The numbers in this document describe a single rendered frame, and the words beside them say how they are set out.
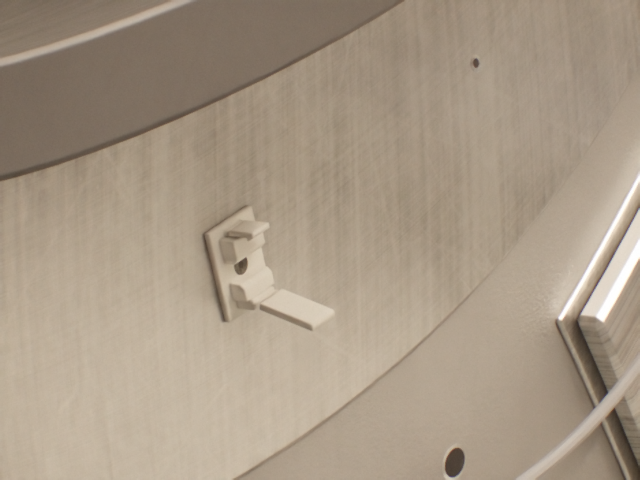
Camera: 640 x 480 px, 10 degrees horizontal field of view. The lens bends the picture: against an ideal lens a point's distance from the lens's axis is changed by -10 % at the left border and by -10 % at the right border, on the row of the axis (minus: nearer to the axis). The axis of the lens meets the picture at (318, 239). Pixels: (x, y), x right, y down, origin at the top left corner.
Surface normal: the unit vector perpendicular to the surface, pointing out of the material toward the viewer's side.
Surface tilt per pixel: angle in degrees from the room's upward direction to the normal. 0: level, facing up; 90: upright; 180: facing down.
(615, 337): 90
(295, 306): 23
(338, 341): 90
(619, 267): 38
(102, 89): 90
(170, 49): 90
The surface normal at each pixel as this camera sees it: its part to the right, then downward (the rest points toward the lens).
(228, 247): -0.61, 0.41
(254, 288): 0.76, 0.08
